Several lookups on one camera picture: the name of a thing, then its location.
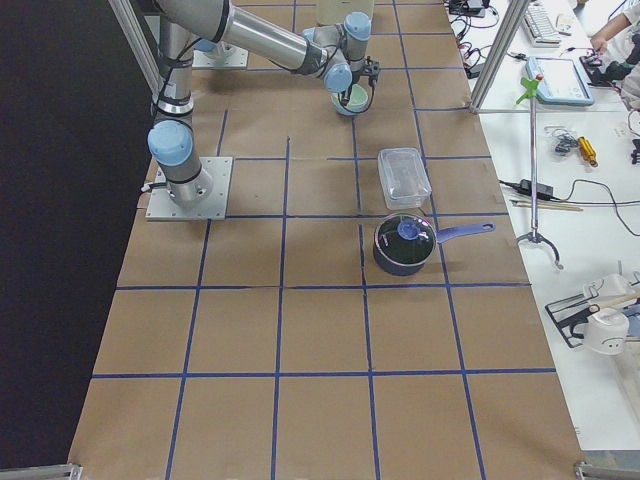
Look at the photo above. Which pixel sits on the teach pendant tablet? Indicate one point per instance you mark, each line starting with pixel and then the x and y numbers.
pixel 563 81

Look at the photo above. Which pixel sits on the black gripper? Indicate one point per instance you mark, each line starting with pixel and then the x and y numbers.
pixel 351 85

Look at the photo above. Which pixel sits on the dark blue saucepan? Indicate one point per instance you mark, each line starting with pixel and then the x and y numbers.
pixel 403 242

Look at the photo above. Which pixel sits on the aluminium frame post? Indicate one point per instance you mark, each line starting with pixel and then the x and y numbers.
pixel 511 21

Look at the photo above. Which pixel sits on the clear plastic food container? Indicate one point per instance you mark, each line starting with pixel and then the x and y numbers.
pixel 403 178

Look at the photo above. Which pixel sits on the white computer keyboard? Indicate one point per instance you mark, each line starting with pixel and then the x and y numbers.
pixel 538 27

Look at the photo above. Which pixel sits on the yellow screwdriver tool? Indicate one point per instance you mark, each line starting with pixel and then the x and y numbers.
pixel 587 151

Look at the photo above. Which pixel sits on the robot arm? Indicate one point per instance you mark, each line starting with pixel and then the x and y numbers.
pixel 217 35

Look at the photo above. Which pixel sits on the green bowl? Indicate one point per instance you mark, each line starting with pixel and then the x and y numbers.
pixel 358 101

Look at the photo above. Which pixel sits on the green plastic clamp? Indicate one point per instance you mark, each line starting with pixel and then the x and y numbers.
pixel 530 86

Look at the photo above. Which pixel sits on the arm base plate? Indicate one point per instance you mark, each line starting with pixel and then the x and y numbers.
pixel 204 198
pixel 220 56

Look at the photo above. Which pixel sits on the metal reacher grabber pole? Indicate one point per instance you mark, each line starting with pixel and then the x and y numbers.
pixel 534 235

